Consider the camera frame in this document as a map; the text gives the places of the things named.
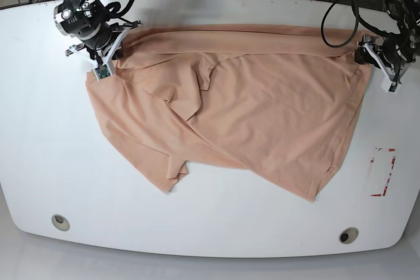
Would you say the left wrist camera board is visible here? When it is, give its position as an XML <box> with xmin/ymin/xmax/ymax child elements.
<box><xmin>381</xmin><ymin>77</ymin><xmax>401</xmax><ymax>94</ymax></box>

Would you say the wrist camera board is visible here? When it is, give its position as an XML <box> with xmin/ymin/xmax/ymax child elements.
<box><xmin>93</xmin><ymin>63</ymin><xmax>115</xmax><ymax>81</ymax></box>
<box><xmin>381</xmin><ymin>77</ymin><xmax>401</xmax><ymax>94</ymax></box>

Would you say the right table grommet hole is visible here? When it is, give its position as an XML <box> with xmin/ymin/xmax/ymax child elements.
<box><xmin>339</xmin><ymin>227</ymin><xmax>359</xmax><ymax>245</ymax></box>

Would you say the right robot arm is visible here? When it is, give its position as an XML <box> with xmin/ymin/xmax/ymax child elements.
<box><xmin>54</xmin><ymin>0</ymin><xmax>140</xmax><ymax>65</ymax></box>

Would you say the peach T-shirt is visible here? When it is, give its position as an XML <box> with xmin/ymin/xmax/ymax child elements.
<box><xmin>85</xmin><ymin>25</ymin><xmax>371</xmax><ymax>201</ymax></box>

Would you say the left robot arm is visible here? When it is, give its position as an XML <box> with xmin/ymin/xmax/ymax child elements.
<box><xmin>320</xmin><ymin>0</ymin><xmax>419</xmax><ymax>93</ymax></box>

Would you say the left table grommet hole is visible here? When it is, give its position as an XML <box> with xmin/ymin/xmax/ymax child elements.
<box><xmin>51</xmin><ymin>214</ymin><xmax>70</xmax><ymax>231</ymax></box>

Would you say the table grommet hole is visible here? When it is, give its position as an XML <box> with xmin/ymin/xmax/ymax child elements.
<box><xmin>51</xmin><ymin>214</ymin><xmax>70</xmax><ymax>231</ymax></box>
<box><xmin>339</xmin><ymin>227</ymin><xmax>359</xmax><ymax>245</ymax></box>

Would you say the red tape marking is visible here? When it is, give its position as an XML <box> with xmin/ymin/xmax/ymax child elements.
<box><xmin>366</xmin><ymin>148</ymin><xmax>396</xmax><ymax>197</ymax></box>

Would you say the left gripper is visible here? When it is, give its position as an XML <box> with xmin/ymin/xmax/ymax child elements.
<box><xmin>354</xmin><ymin>34</ymin><xmax>413</xmax><ymax>84</ymax></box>

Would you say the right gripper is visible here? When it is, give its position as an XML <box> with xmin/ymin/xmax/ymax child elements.
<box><xmin>65</xmin><ymin>20</ymin><xmax>142</xmax><ymax>62</ymax></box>

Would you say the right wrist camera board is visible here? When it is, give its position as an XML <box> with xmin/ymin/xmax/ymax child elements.
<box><xmin>93</xmin><ymin>63</ymin><xmax>115</xmax><ymax>81</ymax></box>

